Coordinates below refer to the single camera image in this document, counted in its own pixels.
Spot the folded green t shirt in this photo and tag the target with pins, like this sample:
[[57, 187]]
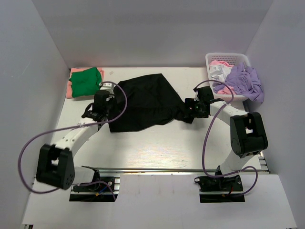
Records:
[[85, 82]]

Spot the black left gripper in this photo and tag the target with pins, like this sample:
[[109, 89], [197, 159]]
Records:
[[111, 98]]

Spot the white plastic laundry basket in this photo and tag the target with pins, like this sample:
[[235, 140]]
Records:
[[230, 58]]

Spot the white t shirt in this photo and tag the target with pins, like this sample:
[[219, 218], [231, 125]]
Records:
[[220, 72]]

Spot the pink t shirt in basket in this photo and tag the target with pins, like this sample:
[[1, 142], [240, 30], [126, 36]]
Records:
[[219, 88]]

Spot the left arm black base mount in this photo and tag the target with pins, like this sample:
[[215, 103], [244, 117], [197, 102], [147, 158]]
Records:
[[112, 180]]

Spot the purple t shirt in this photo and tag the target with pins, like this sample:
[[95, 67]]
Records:
[[245, 82]]

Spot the black t shirt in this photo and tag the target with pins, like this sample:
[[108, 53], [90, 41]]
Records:
[[151, 100]]

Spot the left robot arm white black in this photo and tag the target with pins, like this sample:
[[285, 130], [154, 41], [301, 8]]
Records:
[[55, 165]]

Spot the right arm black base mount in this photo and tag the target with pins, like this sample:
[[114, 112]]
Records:
[[226, 184]]

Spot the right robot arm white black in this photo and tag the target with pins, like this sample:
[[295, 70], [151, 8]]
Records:
[[247, 133]]

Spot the folded salmon pink t shirt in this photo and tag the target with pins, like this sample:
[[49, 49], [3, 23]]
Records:
[[69, 91]]

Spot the aluminium rail at table edge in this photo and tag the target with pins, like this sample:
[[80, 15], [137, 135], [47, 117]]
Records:
[[262, 161]]

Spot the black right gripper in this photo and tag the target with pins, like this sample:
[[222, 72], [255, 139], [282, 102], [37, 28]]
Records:
[[190, 103]]

